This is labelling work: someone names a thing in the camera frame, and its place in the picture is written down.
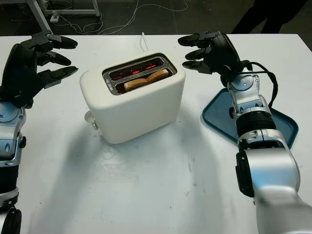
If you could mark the browned toast slice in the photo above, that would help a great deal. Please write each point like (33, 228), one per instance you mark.
(136, 83)

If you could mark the person in dark trousers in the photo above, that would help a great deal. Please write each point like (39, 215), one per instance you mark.
(292, 14)

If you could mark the grey metal frame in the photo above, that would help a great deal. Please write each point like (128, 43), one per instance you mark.
(43, 17)

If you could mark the blue plastic tray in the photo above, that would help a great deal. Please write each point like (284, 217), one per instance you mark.
(219, 114)

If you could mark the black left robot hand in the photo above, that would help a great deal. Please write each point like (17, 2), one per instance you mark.
(22, 56)

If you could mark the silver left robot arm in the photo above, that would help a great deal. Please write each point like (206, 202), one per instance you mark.
(9, 136)

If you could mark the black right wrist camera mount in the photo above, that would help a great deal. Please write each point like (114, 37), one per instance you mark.
(231, 76)

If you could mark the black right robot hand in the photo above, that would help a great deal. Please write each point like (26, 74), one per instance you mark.
(219, 56)

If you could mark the white toaster lever knob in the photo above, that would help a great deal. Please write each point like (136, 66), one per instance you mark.
(89, 118)

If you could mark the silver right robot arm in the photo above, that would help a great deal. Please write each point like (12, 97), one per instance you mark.
(268, 170)

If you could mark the white two-slot toaster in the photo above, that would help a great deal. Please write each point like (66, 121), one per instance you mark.
(136, 114)

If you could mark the white power strip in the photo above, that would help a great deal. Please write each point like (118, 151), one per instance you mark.
(54, 18)

